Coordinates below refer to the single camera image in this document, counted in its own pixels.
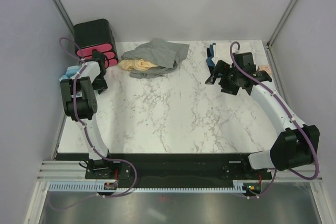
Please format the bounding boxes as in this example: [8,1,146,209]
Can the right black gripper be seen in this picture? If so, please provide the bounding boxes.
[205,60,242,95]

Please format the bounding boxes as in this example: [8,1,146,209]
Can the grey t shirt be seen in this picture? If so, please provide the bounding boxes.
[121,38,190,79]

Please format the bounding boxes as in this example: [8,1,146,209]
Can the yellow t shirt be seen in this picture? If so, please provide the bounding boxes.
[118,59,158,71]

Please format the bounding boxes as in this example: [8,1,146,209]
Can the light blue headphones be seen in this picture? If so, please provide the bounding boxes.
[59,66,81,82]

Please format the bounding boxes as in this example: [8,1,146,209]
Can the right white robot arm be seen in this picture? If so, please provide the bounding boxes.
[205,52,320,179]

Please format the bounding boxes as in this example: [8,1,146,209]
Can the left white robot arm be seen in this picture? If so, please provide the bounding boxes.
[60,50,115,179]

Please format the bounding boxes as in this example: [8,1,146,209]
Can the white blue folded t shirt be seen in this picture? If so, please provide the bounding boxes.
[206,41,257,67]

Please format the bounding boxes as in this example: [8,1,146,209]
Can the pink cube power strip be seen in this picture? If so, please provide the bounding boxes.
[257,65,272,77]

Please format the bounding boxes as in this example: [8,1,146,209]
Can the black pink drawer box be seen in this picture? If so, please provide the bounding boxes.
[74,19,119,68]

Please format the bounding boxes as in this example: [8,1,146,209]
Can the light blue cable duct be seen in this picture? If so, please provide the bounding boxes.
[48,182,246,193]

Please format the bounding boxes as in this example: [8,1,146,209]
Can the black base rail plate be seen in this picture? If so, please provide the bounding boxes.
[56,153,272,188]

